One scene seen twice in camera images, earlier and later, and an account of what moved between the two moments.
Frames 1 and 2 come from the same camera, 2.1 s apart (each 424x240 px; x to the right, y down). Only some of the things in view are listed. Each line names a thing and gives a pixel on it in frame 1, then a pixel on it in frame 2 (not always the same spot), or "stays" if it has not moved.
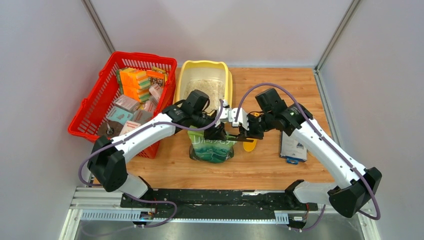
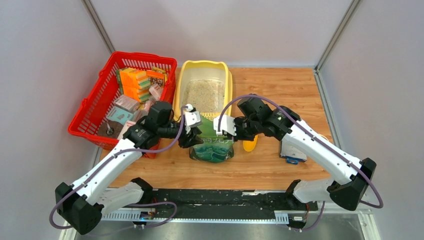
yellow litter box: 213,77 stays
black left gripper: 216,133 to 192,140
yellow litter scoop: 249,146 stays
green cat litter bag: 216,151 stays
